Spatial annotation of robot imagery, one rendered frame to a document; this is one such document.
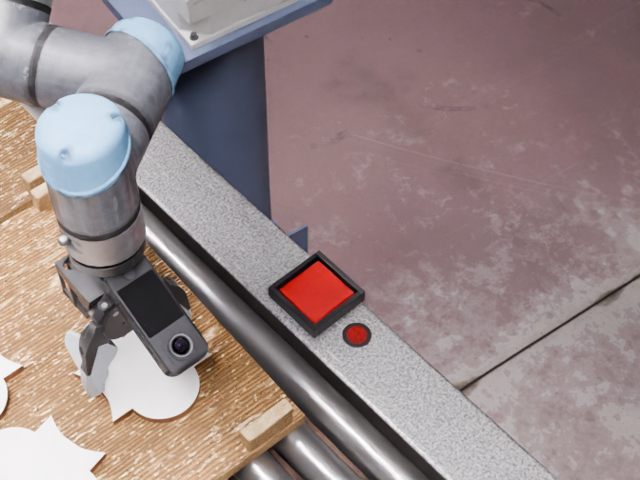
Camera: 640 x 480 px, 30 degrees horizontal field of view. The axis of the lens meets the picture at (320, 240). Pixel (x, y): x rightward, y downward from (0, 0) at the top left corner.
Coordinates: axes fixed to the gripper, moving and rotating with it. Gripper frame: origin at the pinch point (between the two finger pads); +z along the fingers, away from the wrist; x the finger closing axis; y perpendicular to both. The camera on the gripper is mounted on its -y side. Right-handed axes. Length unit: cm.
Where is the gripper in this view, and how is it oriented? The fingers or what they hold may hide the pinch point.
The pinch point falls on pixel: (144, 366)
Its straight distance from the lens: 125.7
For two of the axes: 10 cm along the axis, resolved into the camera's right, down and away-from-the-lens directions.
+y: -6.4, -6.2, 4.6
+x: -7.7, 5.1, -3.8
